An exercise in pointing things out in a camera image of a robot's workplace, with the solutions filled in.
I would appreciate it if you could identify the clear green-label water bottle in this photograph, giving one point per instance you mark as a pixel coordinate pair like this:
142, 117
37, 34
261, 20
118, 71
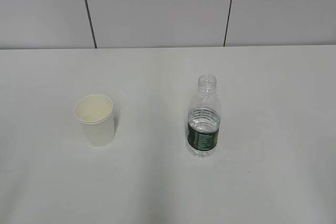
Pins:
204, 118

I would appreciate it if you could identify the white paper cup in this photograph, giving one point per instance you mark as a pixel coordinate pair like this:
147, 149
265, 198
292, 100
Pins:
95, 114

